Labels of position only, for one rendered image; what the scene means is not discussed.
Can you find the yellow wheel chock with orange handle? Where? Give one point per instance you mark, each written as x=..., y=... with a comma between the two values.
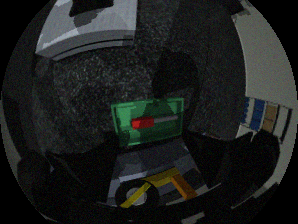
x=172, y=175

